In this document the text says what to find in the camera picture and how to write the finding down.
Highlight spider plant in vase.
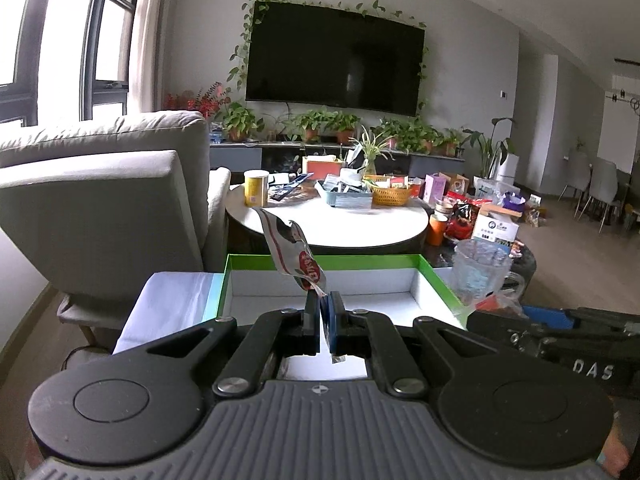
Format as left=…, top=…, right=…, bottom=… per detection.
left=349, top=126, right=396, bottom=177

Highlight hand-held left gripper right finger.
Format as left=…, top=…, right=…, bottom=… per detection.
left=322, top=291, right=526, bottom=401

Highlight red white box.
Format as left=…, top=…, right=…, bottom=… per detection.
left=302, top=156, right=344, bottom=181

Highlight red flower plant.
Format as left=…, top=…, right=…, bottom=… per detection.
left=164, top=82, right=231, bottom=121

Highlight grey fabric sofa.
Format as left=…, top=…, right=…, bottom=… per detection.
left=0, top=110, right=232, bottom=346

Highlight white sliding door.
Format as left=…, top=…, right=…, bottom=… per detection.
left=597, top=74, right=640, bottom=172

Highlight green ivy vine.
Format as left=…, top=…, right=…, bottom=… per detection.
left=227, top=0, right=431, bottom=111

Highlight clear plastic pitcher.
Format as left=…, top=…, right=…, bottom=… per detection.
left=452, top=238, right=527, bottom=311

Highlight white red-label snack packet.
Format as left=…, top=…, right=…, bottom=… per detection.
left=256, top=206, right=347, bottom=365

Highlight dark blue packet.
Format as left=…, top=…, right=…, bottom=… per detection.
left=269, top=173, right=316, bottom=202

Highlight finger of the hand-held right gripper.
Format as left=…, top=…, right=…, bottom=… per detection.
left=521, top=305, right=640, bottom=336
left=466, top=311, right=553, bottom=358

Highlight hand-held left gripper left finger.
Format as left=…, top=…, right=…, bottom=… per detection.
left=112, top=290, right=321, bottom=401

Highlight orange jar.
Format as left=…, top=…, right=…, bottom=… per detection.
left=427, top=214, right=449, bottom=246

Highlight green cardboard box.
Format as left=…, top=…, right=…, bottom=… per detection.
left=202, top=253, right=473, bottom=381

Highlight sheer white curtain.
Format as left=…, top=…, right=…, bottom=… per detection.
left=125, top=0, right=170, bottom=116

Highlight potted green plant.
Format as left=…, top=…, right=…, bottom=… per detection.
left=327, top=112, right=362, bottom=145
left=442, top=130, right=468, bottom=157
left=410, top=122, right=446, bottom=155
left=375, top=117, right=416, bottom=151
left=215, top=102, right=264, bottom=143
left=287, top=109, right=333, bottom=143

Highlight yellow canister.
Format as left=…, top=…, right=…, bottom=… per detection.
left=244, top=170, right=271, bottom=208

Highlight grey dining chair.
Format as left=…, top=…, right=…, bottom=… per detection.
left=580, top=157, right=622, bottom=227
left=557, top=152, right=593, bottom=213

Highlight round white coffee table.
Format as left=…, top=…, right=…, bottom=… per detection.
left=225, top=180, right=431, bottom=256

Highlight white cardboard box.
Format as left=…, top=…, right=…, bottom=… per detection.
left=472, top=207, right=521, bottom=252

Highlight black floor cable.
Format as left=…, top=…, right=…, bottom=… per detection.
left=60, top=344, right=117, bottom=367

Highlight wicker basket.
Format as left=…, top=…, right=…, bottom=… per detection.
left=370, top=182, right=413, bottom=207

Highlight large-leaf plant in white pot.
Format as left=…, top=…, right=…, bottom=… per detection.
left=462, top=117, right=521, bottom=191

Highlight black framed window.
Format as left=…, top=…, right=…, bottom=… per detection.
left=0, top=0, right=147, bottom=127

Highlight red snack bag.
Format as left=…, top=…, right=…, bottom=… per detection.
left=445, top=201, right=482, bottom=241

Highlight pink box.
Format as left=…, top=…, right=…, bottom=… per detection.
left=424, top=172, right=451, bottom=206

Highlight lavender white sheet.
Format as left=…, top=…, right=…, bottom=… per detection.
left=114, top=271, right=215, bottom=356

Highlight blue-grey plastic tray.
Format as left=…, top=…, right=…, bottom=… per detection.
left=315, top=179, right=375, bottom=208

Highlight black wall television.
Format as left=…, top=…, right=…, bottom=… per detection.
left=245, top=0, right=426, bottom=117

